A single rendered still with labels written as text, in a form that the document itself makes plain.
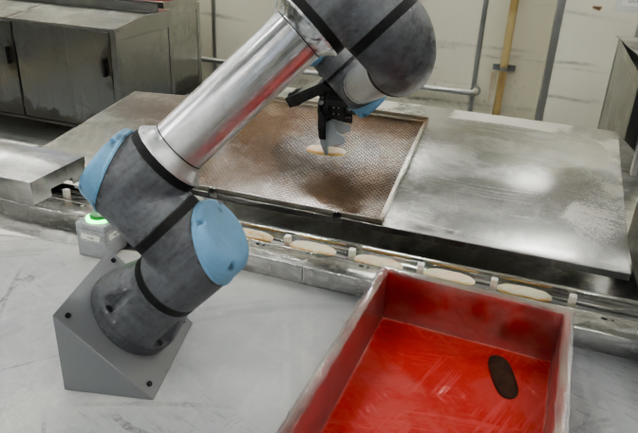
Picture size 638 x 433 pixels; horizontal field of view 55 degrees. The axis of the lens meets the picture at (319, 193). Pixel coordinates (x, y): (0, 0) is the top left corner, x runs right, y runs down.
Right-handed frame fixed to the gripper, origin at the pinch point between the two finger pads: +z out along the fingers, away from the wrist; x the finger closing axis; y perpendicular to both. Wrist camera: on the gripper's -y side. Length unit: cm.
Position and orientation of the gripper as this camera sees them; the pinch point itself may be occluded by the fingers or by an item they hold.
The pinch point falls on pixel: (326, 145)
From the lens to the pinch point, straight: 149.6
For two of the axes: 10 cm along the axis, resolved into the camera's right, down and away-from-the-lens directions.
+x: 2.7, -5.4, 8.0
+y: 9.6, 1.4, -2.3
